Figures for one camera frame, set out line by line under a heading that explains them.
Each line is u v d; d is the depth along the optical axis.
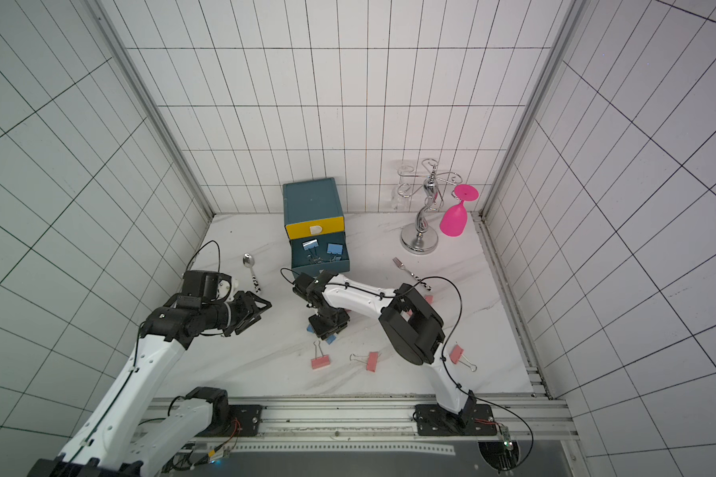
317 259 0.96
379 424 0.73
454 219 0.93
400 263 1.06
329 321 0.76
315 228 0.90
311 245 0.98
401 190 0.89
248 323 0.67
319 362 0.83
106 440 0.39
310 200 0.95
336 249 0.98
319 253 0.97
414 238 1.11
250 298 0.69
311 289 0.68
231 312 0.64
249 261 1.03
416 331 0.51
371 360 0.83
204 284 0.58
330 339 0.86
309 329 0.88
